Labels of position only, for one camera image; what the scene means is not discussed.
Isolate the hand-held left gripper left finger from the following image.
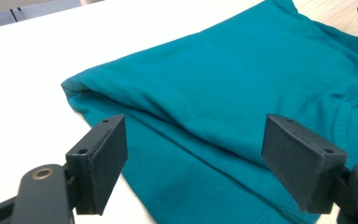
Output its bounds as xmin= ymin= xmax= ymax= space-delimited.
xmin=64 ymin=113 xmax=129 ymax=217

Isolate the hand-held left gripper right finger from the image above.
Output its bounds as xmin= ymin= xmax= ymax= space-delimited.
xmin=261 ymin=113 xmax=349 ymax=215

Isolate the teal long-sleeved shirt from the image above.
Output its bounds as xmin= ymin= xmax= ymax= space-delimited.
xmin=61 ymin=0 xmax=358 ymax=224

